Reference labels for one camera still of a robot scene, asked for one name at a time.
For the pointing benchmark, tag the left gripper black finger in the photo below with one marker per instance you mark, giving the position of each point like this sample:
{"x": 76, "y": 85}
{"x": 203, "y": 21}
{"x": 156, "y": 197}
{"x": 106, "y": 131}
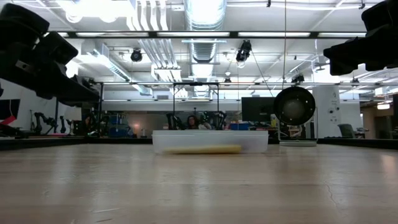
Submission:
{"x": 77, "y": 103}
{"x": 65, "y": 87}

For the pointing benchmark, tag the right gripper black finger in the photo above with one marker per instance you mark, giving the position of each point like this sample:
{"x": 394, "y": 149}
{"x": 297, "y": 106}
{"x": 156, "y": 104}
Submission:
{"x": 345, "y": 66}
{"x": 348, "y": 49}

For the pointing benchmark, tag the yellow highlighter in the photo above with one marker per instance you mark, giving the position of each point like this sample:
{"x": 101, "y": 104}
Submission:
{"x": 202, "y": 149}

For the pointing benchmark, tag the black background robot arm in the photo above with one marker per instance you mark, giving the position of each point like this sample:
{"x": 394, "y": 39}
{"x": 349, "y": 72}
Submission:
{"x": 40, "y": 121}
{"x": 174, "y": 122}
{"x": 216, "y": 120}

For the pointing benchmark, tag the clear plastic pencil box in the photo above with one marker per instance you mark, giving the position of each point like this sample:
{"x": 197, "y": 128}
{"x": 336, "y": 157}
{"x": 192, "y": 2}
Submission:
{"x": 211, "y": 138}

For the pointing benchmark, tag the lamp with white shade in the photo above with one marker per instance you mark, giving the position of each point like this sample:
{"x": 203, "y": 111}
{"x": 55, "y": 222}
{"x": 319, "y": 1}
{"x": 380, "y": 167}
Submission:
{"x": 74, "y": 114}

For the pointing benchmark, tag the white pillar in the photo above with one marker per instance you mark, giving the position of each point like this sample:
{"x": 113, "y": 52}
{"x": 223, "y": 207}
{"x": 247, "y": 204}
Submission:
{"x": 326, "y": 102}

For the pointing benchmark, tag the black ceiling spotlight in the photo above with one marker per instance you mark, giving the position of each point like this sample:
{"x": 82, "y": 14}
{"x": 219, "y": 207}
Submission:
{"x": 298, "y": 78}
{"x": 136, "y": 55}

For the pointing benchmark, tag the thin vertical rod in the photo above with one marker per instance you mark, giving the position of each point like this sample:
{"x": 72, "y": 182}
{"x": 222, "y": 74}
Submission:
{"x": 285, "y": 46}

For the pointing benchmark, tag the grey office chair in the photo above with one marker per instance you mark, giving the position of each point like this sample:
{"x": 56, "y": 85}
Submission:
{"x": 345, "y": 130}

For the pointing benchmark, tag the clear acrylic stand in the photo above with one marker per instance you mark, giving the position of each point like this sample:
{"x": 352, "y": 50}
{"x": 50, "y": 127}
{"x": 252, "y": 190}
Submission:
{"x": 298, "y": 143}

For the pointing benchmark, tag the black monitor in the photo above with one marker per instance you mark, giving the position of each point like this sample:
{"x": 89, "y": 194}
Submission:
{"x": 256, "y": 109}

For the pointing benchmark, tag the black overhead crossbar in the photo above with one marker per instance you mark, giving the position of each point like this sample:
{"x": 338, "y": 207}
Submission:
{"x": 233, "y": 34}

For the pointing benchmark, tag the person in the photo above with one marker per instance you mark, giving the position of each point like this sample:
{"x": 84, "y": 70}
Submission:
{"x": 192, "y": 122}

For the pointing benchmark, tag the blue bin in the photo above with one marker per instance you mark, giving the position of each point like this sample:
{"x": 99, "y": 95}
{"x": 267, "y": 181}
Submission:
{"x": 238, "y": 126}

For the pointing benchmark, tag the black background workstation frame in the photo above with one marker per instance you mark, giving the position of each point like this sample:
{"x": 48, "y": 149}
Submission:
{"x": 196, "y": 83}
{"x": 101, "y": 109}

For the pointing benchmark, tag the black aluminium table frame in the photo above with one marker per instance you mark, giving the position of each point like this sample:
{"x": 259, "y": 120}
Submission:
{"x": 62, "y": 142}

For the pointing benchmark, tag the black wall screen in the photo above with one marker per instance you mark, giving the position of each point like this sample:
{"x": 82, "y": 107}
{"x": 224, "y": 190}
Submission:
{"x": 9, "y": 109}

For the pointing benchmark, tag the black hanging camera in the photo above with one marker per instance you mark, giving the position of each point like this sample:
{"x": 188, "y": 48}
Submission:
{"x": 243, "y": 51}

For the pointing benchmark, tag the silver ventilation duct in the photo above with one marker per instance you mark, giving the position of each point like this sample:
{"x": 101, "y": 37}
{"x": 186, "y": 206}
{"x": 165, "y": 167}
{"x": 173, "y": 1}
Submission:
{"x": 205, "y": 28}

